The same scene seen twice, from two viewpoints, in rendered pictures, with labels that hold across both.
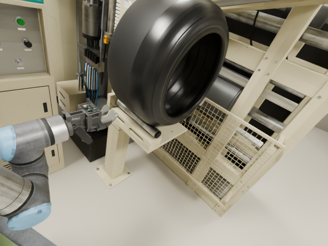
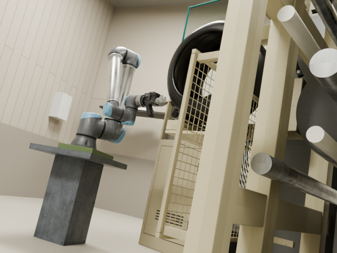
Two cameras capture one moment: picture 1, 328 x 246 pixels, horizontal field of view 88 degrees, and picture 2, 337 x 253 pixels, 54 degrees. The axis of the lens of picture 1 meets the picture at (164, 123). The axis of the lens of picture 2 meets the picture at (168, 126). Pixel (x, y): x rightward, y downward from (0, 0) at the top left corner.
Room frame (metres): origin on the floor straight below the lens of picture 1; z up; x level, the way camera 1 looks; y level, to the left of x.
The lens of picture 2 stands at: (0.97, -1.83, 0.45)
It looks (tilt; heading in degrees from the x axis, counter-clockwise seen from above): 11 degrees up; 100
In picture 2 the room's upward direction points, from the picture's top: 12 degrees clockwise
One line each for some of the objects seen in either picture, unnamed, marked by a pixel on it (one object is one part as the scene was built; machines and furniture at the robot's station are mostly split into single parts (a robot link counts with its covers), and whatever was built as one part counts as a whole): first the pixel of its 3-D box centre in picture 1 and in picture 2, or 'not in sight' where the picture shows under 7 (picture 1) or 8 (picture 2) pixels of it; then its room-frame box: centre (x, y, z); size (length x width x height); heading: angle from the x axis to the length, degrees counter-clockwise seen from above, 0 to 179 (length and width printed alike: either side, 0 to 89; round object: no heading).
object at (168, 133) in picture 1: (150, 122); (208, 139); (0.88, 0.09, 0.80); 0.37 x 0.36 x 0.02; 148
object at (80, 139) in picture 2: not in sight; (85, 142); (-0.01, 0.44, 0.69); 0.19 x 0.19 x 0.10
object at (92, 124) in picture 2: not in sight; (91, 125); (-0.01, 0.45, 0.82); 0.17 x 0.15 x 0.18; 42
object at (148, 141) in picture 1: (133, 125); (190, 132); (0.76, 0.16, 0.83); 0.36 x 0.09 x 0.06; 58
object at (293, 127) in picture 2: not in sight; (292, 109); (1.32, 0.07, 1.05); 0.20 x 0.15 x 0.30; 58
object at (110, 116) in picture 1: (110, 115); (161, 99); (0.53, 0.21, 1.03); 0.09 x 0.03 x 0.06; 148
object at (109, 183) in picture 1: (113, 171); not in sight; (0.99, 0.31, 0.01); 0.27 x 0.27 x 0.02; 58
